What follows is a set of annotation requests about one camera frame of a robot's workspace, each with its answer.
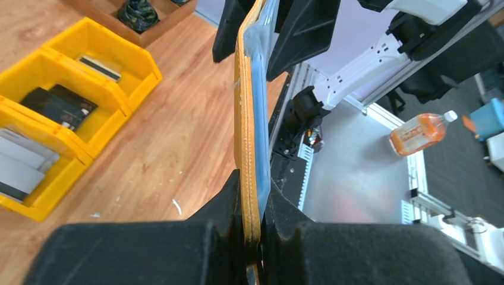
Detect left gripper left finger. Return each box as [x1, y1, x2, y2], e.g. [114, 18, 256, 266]
[23, 170, 244, 284]

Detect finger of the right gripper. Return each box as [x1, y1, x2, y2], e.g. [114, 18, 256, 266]
[266, 0, 341, 81]
[212, 0, 255, 63]

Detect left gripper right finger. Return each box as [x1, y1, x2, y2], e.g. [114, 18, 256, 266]
[262, 185, 471, 284]

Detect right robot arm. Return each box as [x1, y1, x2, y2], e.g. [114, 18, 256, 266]
[212, 1, 491, 137]

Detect black card holders in bin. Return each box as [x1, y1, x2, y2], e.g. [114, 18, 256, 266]
[20, 84, 97, 131]

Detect grey cards in left bin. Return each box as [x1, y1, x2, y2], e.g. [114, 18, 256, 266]
[1, 128, 60, 202]

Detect wooden compartment tray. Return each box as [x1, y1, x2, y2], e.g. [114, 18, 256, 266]
[64, 0, 198, 48]

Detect orange drink bottle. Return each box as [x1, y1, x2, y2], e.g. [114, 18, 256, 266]
[389, 110, 458, 157]

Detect yellow three-compartment bin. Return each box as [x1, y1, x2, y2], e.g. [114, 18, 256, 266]
[1, 18, 162, 221]

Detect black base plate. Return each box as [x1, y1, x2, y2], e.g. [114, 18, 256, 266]
[267, 71, 316, 213]

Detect black coiled strap left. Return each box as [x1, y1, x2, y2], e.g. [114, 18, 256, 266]
[117, 0, 159, 34]

